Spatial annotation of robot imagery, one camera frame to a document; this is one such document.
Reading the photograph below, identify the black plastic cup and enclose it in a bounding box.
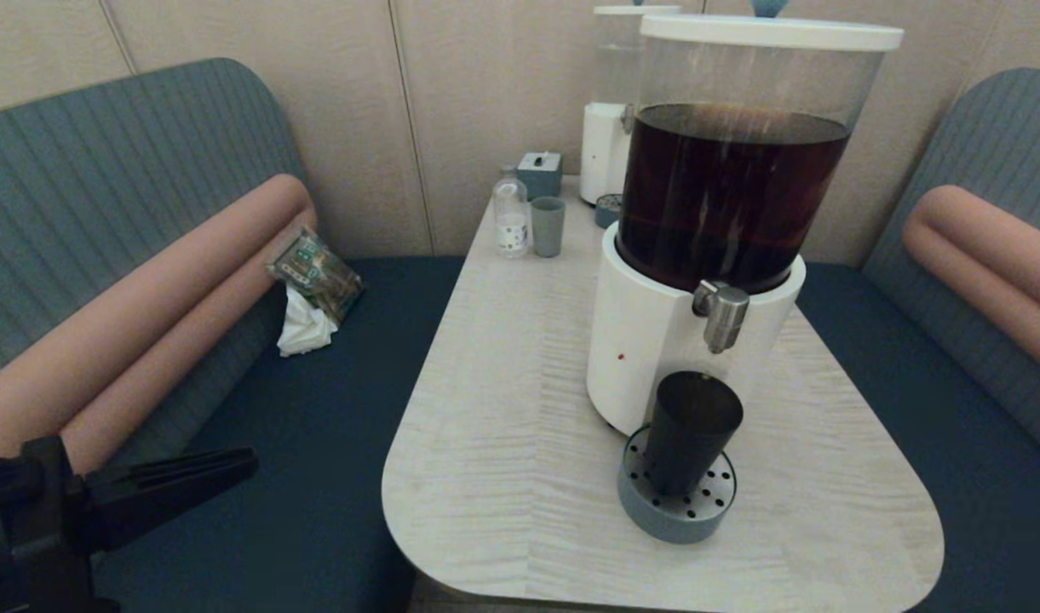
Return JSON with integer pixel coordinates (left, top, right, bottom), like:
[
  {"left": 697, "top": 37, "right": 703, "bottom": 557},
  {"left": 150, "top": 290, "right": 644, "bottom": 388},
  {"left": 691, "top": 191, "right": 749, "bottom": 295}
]
[{"left": 643, "top": 370, "right": 744, "bottom": 499}]

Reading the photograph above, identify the steel dispenser tap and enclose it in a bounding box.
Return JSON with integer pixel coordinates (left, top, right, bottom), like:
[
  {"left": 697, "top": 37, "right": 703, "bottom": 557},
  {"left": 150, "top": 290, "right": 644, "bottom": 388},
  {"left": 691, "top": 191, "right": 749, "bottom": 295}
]
[{"left": 692, "top": 279, "right": 751, "bottom": 355}]

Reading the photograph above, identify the grey-blue plastic cup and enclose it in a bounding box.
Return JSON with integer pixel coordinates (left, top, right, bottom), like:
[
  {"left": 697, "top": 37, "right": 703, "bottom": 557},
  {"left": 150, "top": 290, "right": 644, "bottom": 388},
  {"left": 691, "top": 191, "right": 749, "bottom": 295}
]
[{"left": 531, "top": 197, "right": 566, "bottom": 259}]

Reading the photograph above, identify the pink cylindrical bolster cushion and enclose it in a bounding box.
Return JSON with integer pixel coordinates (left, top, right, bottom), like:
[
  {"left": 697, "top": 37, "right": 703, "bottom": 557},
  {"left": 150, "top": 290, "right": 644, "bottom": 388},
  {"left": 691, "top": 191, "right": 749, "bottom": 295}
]
[
  {"left": 901, "top": 186, "right": 1040, "bottom": 381},
  {"left": 0, "top": 175, "right": 319, "bottom": 478}
]

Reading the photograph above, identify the white crumpled tissue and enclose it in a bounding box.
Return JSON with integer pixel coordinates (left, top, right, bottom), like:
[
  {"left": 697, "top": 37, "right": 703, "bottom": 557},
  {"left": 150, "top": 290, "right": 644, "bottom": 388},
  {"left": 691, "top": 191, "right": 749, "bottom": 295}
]
[{"left": 277, "top": 284, "right": 340, "bottom": 358}]

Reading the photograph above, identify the green snack packet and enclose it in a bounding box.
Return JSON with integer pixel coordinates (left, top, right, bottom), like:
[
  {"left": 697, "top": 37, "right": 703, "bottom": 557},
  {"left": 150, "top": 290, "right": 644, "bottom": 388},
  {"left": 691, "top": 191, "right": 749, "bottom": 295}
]
[{"left": 267, "top": 225, "right": 367, "bottom": 325}]

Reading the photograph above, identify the teal upholstered booth sofa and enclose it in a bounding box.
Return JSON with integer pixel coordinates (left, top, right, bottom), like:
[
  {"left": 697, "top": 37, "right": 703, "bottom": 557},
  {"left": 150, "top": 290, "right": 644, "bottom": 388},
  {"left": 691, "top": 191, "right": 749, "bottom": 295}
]
[
  {"left": 0, "top": 58, "right": 465, "bottom": 613},
  {"left": 796, "top": 68, "right": 1040, "bottom": 613}
]

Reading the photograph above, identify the clear plastic bottle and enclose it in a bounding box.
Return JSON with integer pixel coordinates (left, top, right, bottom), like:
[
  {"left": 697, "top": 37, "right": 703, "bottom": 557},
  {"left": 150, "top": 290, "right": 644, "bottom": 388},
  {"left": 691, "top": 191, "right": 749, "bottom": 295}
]
[{"left": 493, "top": 165, "right": 531, "bottom": 259}]

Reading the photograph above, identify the blue-grey tissue box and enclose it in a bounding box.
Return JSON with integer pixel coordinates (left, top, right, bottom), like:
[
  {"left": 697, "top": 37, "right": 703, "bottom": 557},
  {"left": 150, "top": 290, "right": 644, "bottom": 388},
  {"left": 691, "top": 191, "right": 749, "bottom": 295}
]
[{"left": 517, "top": 152, "right": 564, "bottom": 202}]

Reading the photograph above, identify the large blue perforated drip tray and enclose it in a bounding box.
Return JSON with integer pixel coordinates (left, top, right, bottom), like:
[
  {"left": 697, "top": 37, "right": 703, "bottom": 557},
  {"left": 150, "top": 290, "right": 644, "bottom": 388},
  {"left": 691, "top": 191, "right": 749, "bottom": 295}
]
[{"left": 618, "top": 423, "right": 738, "bottom": 544}]

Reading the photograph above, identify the large tea beverage dispenser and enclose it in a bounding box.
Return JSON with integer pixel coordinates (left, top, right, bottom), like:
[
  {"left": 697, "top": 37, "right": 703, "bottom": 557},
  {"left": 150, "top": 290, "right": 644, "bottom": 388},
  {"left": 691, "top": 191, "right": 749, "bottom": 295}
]
[{"left": 586, "top": 38, "right": 882, "bottom": 439}]

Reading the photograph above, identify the small empty beverage dispenser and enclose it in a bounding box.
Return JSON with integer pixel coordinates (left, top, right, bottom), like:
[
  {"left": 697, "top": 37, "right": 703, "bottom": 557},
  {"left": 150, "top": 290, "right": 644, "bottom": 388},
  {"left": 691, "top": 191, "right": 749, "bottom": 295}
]
[{"left": 579, "top": 15, "right": 657, "bottom": 207}]

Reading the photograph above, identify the small white dispenser lid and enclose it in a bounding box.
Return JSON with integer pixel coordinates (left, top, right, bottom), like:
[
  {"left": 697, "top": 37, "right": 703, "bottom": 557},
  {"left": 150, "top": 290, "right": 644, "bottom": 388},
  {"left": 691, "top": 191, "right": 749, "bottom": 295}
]
[{"left": 595, "top": 0, "right": 682, "bottom": 18}]

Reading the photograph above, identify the white dispenser lid blue knob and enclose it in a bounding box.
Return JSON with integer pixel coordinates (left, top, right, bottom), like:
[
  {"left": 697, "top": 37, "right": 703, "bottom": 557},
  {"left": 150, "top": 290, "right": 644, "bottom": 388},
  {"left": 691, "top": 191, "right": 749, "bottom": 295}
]
[{"left": 639, "top": 0, "right": 904, "bottom": 54}]

